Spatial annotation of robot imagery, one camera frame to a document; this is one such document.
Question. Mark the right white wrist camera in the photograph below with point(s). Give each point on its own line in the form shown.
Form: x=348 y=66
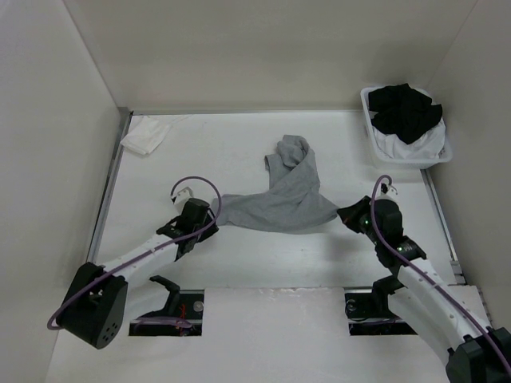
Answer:
x=388 y=191

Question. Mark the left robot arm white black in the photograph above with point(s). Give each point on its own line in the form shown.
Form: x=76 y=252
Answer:
x=130 y=288

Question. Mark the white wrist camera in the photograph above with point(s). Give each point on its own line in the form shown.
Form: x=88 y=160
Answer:
x=388 y=191
x=182 y=196

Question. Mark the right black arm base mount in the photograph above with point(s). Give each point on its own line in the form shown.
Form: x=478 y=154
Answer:
x=368 y=312

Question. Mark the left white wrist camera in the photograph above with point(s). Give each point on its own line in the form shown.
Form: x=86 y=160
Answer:
x=182 y=196

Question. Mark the grey tank top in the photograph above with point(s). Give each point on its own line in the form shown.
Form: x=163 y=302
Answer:
x=291 y=203

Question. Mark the white tank top in basket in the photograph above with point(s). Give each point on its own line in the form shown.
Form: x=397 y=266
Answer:
x=427 y=147

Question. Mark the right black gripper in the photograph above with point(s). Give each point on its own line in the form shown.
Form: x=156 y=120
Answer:
x=349 y=215

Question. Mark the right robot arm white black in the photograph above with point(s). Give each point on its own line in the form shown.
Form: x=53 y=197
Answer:
x=469 y=348

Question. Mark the black tank top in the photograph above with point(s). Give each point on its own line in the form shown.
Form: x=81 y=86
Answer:
x=403 y=111

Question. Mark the white plastic basket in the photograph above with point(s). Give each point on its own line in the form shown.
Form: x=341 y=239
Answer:
x=381 y=160

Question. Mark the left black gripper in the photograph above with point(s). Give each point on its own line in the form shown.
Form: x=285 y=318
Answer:
x=204 y=237

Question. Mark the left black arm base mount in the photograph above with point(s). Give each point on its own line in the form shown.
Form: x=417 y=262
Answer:
x=160 y=308

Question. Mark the folded white tank top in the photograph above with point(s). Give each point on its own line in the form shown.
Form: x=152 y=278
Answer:
x=146 y=133

